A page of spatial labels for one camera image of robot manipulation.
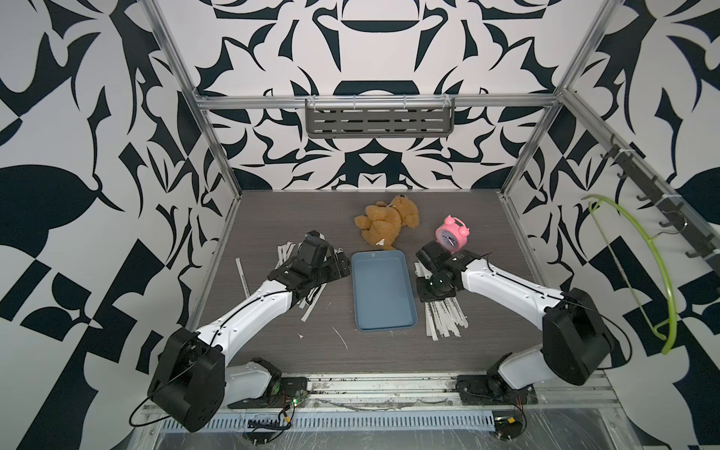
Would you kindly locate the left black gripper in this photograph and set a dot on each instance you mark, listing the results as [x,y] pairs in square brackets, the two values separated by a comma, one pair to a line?
[344,264]

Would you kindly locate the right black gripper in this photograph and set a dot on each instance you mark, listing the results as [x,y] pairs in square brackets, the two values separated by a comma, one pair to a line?
[423,295]

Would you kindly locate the pile straw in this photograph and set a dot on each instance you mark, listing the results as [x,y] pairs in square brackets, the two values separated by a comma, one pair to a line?
[311,301]
[444,318]

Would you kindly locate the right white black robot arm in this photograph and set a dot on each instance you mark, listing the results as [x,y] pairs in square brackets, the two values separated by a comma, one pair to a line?
[575,336]

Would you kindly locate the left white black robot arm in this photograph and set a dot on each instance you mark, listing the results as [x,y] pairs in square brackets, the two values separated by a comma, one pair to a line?
[192,380]

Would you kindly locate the blue plastic storage tray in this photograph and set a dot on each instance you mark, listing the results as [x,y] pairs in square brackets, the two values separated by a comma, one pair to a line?
[383,295]

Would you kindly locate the pink alarm clock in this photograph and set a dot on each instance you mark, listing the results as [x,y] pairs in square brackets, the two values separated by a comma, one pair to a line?
[453,234]

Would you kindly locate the brown teddy bear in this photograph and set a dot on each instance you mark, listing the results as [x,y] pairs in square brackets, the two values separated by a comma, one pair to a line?
[382,223]

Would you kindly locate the lone wrapped straw far left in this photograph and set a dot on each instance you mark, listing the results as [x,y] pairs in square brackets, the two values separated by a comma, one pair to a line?
[242,276]

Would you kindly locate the green plastic clothes hanger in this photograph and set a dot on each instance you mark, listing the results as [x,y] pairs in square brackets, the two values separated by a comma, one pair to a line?
[638,266]

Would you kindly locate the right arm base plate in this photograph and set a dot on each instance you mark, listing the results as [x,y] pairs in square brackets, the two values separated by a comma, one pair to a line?
[484,388]

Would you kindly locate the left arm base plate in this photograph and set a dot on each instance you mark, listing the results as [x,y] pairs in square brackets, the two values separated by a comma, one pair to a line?
[280,392]

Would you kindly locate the white slotted cable duct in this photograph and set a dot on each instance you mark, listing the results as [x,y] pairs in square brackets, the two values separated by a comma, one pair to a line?
[326,421]

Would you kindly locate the grey metal wall shelf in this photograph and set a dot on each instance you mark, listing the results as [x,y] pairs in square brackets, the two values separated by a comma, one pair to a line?
[375,117]

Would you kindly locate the grey wall hook rail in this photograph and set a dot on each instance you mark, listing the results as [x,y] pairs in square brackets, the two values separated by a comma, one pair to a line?
[651,190]

